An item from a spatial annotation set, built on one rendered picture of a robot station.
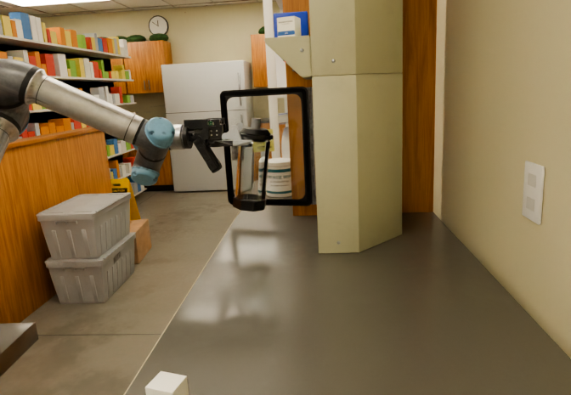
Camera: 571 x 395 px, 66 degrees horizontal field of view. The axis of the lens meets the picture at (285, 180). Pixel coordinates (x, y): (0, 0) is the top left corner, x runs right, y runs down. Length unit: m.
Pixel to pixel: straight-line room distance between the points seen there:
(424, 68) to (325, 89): 0.50
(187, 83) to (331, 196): 5.22
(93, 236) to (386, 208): 2.31
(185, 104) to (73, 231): 3.42
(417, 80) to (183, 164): 5.14
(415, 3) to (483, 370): 1.12
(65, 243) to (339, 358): 2.72
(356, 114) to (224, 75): 5.07
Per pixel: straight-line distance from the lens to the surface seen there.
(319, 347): 0.82
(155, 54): 6.77
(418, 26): 1.54
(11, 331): 1.07
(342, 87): 1.13
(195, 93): 6.23
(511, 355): 0.85
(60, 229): 3.29
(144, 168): 1.26
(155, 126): 1.17
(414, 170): 1.56
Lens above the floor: 1.38
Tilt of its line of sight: 12 degrees down
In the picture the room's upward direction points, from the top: 3 degrees counter-clockwise
